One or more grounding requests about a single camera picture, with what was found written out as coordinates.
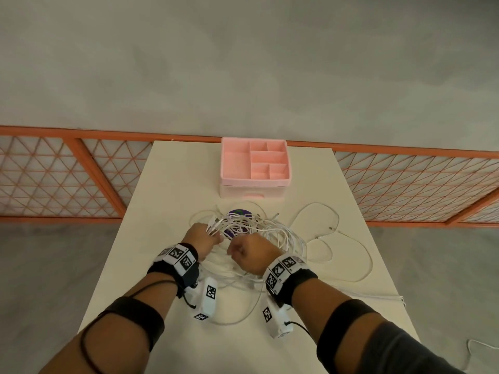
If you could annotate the person's left forearm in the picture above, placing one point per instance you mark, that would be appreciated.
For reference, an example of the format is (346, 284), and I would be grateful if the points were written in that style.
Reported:
(128, 299)

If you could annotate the person's right forearm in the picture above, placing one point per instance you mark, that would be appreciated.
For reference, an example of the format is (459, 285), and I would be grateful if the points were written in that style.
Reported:
(323, 303)

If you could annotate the purple round disc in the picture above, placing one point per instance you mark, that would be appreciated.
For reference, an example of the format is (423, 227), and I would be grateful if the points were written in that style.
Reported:
(238, 212)

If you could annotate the left wristband with marker tags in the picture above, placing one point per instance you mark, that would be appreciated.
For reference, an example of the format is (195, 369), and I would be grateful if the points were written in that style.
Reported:
(180, 259)

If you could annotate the wristband with marker tags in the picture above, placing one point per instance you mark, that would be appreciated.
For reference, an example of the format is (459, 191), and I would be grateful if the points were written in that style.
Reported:
(281, 270)
(180, 259)

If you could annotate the grey sleeve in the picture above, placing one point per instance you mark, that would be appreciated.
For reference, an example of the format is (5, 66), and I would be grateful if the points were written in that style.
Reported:
(409, 350)

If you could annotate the person's left hand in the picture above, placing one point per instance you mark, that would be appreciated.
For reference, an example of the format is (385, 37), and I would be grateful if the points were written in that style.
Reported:
(197, 237)

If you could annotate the person's left fingers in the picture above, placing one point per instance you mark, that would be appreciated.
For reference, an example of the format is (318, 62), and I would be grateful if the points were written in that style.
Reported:
(215, 239)

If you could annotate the person's right hand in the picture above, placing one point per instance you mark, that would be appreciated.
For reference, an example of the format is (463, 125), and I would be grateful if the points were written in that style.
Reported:
(255, 255)

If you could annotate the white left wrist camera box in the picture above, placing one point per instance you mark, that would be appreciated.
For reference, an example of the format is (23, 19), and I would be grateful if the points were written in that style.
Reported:
(206, 301)

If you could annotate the person's right fingers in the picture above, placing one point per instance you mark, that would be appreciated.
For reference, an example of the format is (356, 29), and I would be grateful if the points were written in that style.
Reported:
(235, 251)

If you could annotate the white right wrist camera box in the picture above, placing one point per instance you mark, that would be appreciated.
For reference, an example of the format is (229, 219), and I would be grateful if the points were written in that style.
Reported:
(273, 319)

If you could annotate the orange mesh railing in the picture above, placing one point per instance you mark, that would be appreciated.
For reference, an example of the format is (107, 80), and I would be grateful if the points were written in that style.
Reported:
(82, 152)

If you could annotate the right wristband with marker tags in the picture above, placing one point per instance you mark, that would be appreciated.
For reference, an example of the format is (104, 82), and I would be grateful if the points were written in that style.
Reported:
(281, 270)

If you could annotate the pink compartment organizer with drawer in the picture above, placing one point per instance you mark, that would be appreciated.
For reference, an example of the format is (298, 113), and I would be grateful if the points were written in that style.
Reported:
(253, 159)

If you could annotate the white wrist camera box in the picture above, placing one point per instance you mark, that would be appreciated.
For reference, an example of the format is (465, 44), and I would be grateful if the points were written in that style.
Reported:
(273, 319)
(206, 301)

